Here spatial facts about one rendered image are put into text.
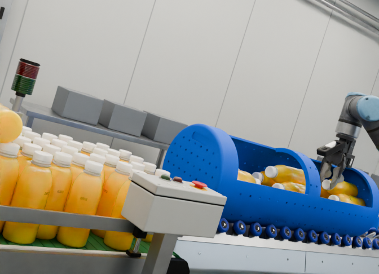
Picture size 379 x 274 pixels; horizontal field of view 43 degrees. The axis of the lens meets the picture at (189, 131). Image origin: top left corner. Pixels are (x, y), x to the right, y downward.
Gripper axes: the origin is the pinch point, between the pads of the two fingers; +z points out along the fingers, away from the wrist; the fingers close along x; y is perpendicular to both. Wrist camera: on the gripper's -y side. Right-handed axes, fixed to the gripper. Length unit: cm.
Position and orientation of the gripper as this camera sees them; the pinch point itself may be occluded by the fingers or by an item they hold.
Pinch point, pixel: (326, 184)
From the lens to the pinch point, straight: 195.0
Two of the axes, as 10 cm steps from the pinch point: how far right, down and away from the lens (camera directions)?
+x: -5.8, -2.2, 7.8
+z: -3.0, 9.5, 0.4
